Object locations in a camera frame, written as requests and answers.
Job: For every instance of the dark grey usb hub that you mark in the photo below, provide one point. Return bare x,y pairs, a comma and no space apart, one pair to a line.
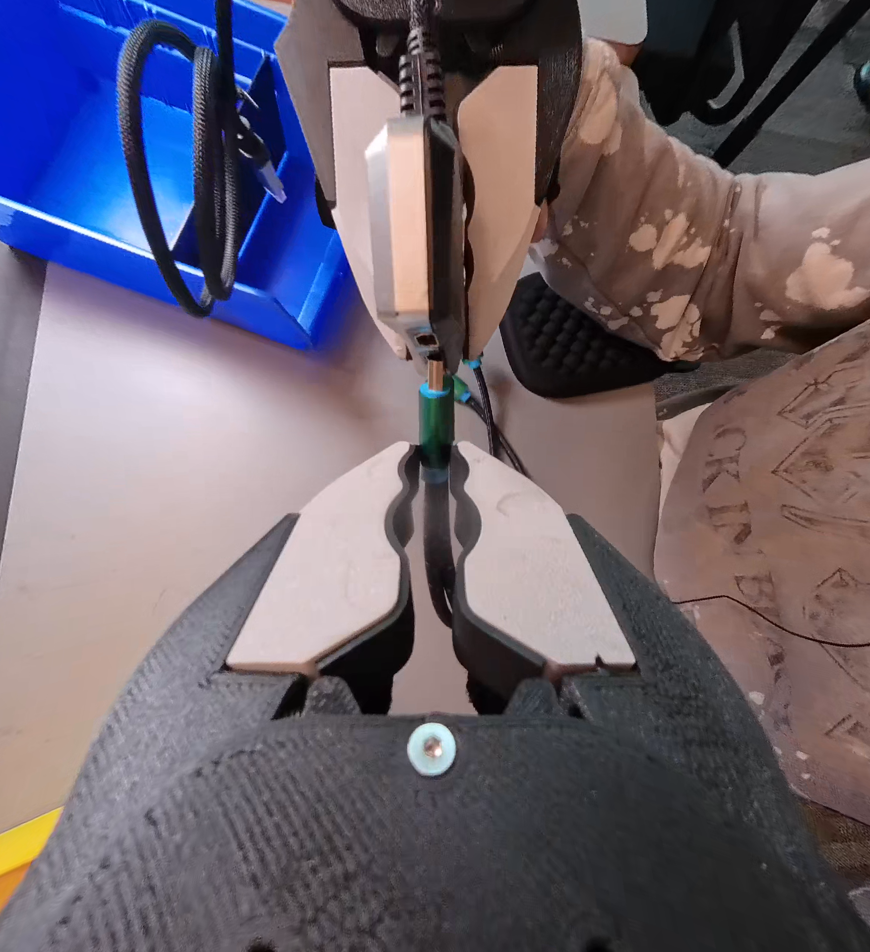
405,223

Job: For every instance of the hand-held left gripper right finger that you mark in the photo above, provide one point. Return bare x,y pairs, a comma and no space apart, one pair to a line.
539,580

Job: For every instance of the black bin divider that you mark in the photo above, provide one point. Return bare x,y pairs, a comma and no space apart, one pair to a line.
264,111

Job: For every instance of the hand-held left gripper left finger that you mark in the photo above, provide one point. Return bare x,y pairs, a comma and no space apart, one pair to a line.
316,580

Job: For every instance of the person's grey patterned clothing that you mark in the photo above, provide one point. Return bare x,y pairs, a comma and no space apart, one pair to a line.
792,520

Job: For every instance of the black office chair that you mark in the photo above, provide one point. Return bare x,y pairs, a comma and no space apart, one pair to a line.
703,59

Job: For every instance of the person's right forearm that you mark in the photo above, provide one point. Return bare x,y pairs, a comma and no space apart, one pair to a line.
665,238

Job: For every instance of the black wrist rest pad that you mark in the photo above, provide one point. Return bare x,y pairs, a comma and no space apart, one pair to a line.
576,349

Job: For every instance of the blue plastic bin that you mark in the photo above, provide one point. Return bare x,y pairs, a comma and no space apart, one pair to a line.
48,149

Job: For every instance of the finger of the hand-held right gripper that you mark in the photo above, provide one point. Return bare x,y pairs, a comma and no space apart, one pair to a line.
506,186
349,134

